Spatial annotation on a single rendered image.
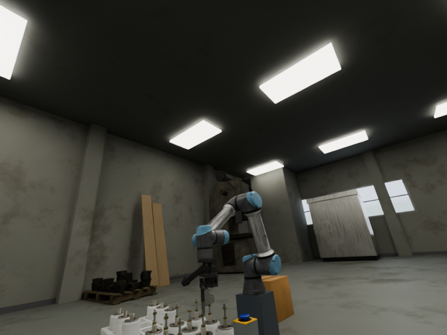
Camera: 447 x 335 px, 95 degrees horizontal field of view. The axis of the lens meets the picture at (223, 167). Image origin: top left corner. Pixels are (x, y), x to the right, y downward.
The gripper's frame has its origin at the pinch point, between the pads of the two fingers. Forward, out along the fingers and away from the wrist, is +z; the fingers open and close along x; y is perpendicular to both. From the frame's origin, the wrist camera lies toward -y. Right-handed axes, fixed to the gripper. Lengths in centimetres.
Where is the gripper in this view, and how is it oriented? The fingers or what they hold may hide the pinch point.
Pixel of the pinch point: (202, 309)
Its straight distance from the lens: 109.1
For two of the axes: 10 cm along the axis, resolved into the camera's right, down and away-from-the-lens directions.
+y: 9.9, -0.4, 1.3
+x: -1.1, 3.8, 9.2
